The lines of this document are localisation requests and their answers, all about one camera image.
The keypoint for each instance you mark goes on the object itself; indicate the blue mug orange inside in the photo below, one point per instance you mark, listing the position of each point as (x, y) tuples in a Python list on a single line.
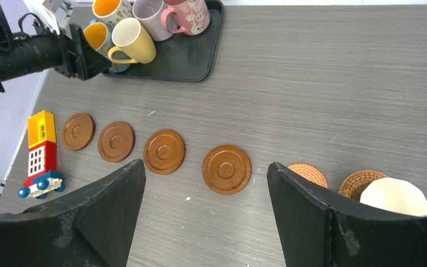
[(98, 35)]

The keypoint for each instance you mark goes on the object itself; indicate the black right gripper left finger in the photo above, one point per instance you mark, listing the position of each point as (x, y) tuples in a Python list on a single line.
[(91, 226)]

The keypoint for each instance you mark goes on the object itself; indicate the black serving tray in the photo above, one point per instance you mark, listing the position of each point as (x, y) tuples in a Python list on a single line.
[(182, 58)]

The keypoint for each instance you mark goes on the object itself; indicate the pink patterned mug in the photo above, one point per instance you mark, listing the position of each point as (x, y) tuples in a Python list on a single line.
[(192, 16)]

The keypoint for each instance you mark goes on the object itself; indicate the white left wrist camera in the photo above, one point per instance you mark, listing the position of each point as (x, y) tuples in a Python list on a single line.
[(53, 14)]

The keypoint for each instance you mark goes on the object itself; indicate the black mug cream inside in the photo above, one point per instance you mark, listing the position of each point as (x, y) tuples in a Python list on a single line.
[(395, 195)]

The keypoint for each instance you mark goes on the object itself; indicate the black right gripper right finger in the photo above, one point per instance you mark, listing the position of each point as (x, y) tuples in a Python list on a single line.
[(319, 227)]

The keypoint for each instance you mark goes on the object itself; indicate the lilac mug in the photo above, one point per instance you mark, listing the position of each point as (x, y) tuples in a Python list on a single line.
[(148, 12)]

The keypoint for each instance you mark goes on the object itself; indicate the yellow mug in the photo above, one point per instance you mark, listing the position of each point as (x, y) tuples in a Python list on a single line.
[(130, 37)]

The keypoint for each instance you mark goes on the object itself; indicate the toy block house car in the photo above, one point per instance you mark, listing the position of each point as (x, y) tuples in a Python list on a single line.
[(43, 176)]

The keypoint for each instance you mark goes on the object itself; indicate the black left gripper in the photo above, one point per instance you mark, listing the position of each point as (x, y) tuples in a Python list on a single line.
[(41, 44)]

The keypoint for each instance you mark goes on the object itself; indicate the woven rattan coaster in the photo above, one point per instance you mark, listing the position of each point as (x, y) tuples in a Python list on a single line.
[(309, 172), (353, 186)]

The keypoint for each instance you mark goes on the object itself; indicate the white mug orange inside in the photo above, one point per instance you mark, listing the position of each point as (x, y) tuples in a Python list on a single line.
[(110, 12)]

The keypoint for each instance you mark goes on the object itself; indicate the brown wooden coaster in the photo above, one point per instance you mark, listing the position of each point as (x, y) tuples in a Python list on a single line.
[(164, 152), (78, 131), (116, 141), (226, 169)]

